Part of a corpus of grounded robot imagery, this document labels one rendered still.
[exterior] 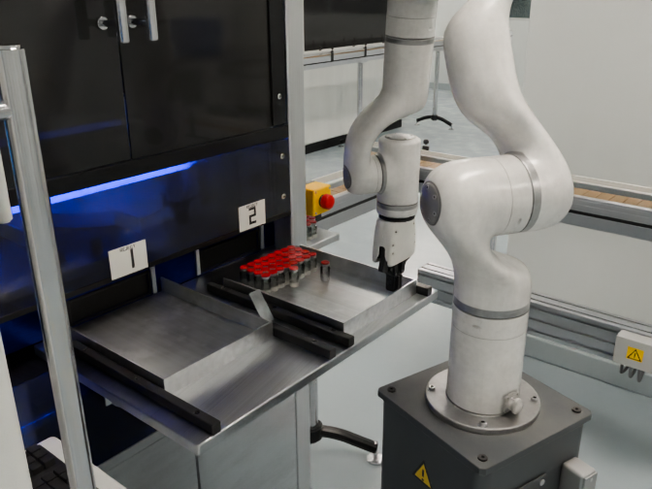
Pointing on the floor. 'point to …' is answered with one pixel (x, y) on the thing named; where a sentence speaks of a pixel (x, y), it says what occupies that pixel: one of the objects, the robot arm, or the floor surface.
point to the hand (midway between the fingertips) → (394, 281)
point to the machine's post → (293, 68)
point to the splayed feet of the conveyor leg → (347, 440)
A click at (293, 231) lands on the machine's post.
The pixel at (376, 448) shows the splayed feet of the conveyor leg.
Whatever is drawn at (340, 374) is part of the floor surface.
